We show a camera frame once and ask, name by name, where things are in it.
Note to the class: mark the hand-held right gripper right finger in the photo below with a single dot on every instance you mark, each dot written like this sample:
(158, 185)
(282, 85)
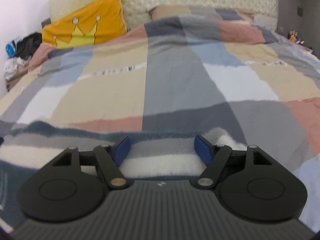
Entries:
(203, 151)

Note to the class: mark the row of small bottles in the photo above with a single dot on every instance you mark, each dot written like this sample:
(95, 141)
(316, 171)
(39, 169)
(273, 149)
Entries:
(293, 36)

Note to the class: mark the cardboard box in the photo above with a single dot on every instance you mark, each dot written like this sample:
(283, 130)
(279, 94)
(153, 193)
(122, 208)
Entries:
(15, 82)

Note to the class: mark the blue plastic bottle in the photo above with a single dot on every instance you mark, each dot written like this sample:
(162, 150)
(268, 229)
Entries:
(10, 50)

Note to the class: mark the yellow crown pillow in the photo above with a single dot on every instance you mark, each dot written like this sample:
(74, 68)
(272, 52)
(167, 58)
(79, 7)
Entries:
(100, 7)

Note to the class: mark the beige pillow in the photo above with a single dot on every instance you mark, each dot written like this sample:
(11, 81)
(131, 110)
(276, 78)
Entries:
(170, 12)

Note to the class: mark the cream striped sweater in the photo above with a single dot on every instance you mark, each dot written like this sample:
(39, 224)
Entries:
(155, 165)

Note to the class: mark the white crumpled clothes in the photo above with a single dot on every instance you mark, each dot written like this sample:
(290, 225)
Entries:
(13, 66)

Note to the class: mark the dark cabinet switch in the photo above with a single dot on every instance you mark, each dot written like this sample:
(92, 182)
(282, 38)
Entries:
(299, 11)

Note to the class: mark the cream pillow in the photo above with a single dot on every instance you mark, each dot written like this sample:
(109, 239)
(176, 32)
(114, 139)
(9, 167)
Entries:
(137, 20)

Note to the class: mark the grey wall switch plate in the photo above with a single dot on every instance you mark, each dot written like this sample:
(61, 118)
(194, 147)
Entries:
(45, 23)

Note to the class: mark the patchwork checked quilt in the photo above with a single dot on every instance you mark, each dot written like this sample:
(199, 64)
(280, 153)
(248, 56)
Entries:
(175, 80)

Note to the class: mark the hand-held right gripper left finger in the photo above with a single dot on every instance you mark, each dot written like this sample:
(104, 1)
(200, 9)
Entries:
(121, 151)

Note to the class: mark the black crumpled clothes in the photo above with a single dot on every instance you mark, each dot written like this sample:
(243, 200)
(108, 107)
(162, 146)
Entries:
(28, 45)

